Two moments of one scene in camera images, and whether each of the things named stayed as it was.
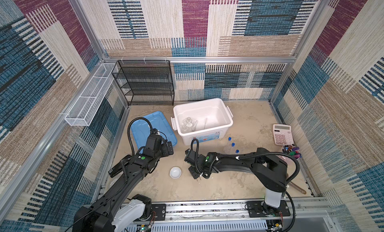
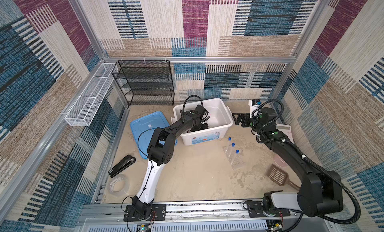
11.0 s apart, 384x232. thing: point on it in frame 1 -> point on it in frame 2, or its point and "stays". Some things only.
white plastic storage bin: x=207 y=121 stays
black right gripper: x=193 y=173 -> x=244 y=124
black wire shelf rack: x=145 y=82 stays
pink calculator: x=283 y=134 stays
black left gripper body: x=163 y=152 -> x=200 y=127
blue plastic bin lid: x=155 y=124 stays
